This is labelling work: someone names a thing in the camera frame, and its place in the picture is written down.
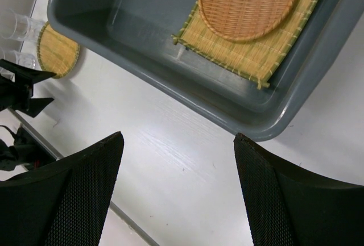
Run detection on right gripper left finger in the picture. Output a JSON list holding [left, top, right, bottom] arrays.
[[1, 132, 124, 245]]

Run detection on round yellow bamboo tray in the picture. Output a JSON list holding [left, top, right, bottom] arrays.
[[36, 22, 80, 79]]

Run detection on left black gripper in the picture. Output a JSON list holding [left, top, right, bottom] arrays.
[[1, 59, 56, 117]]

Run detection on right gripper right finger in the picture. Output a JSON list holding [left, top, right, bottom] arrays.
[[234, 134, 363, 245]]

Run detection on clear plastic cup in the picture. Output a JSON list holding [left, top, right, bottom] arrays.
[[1, 9, 45, 43], [0, 48, 36, 69]]

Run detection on square bamboo mat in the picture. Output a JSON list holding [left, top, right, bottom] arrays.
[[172, 0, 319, 89]]

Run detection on grey plastic bin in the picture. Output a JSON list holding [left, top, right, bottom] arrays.
[[47, 0, 363, 141]]

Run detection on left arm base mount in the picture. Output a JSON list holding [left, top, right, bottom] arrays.
[[1, 125, 57, 172]]

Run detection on round orange woven tray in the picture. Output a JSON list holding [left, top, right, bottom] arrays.
[[197, 0, 296, 42]]

